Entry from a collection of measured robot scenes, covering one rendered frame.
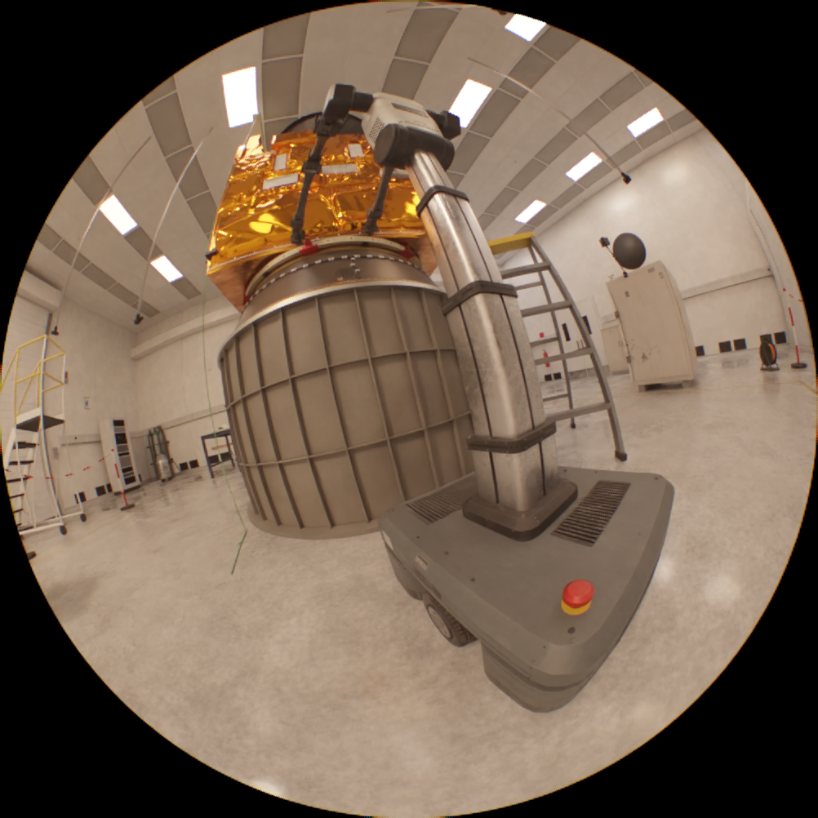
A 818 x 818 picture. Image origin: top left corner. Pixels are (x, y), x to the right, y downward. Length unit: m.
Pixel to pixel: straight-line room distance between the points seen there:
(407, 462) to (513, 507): 0.77
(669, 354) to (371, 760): 3.65
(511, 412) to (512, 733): 0.60
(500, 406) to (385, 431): 0.74
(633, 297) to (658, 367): 0.91
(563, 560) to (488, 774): 0.41
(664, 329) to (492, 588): 3.34
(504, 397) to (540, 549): 0.27
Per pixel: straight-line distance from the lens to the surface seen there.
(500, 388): 0.43
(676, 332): 3.45
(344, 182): 2.39
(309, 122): 4.08
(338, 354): 1.14
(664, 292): 3.49
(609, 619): 0.36
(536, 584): 0.39
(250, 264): 1.95
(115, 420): 8.20
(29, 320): 8.29
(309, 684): 0.69
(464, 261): 0.50
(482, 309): 0.45
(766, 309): 7.65
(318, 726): 0.63
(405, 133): 0.83
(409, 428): 1.16
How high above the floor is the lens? 0.55
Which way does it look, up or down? 2 degrees down
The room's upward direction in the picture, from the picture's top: 13 degrees counter-clockwise
